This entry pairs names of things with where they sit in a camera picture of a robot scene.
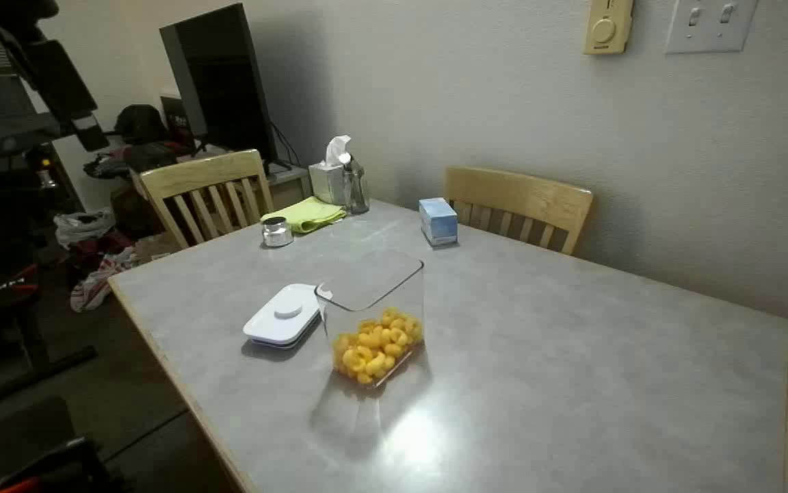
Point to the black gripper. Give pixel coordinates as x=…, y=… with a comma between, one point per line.
x=52, y=78

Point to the white rectangular container lid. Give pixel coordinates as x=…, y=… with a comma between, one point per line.
x=279, y=315

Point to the clear plastic food container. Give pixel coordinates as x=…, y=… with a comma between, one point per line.
x=379, y=292

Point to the clear container with yellow snacks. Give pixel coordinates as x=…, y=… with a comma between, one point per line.
x=379, y=351

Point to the black bag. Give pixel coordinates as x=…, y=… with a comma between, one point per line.
x=141, y=123

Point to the black flat screen monitor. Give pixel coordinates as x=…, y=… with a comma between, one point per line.
x=219, y=78

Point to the wooden chair with slatted backrest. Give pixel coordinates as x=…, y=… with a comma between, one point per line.
x=204, y=173

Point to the pile of clothes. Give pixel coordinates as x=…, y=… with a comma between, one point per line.
x=108, y=260

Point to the black metal stand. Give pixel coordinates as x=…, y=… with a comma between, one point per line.
x=19, y=330

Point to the round silver metal tin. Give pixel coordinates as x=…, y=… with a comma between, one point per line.
x=277, y=234

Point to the grey tissue box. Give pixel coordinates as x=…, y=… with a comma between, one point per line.
x=324, y=181

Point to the lime green cloth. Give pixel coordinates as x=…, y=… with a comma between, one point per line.
x=313, y=215

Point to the glass utensil jar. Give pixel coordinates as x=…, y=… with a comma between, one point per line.
x=353, y=189

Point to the red and black object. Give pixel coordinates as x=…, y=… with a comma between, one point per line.
x=56, y=468

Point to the small light blue box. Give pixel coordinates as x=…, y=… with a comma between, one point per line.
x=438, y=222

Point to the wooden chair with solid backrest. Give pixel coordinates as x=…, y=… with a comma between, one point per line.
x=519, y=195

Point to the white light switch plate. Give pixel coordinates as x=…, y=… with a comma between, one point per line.
x=712, y=26

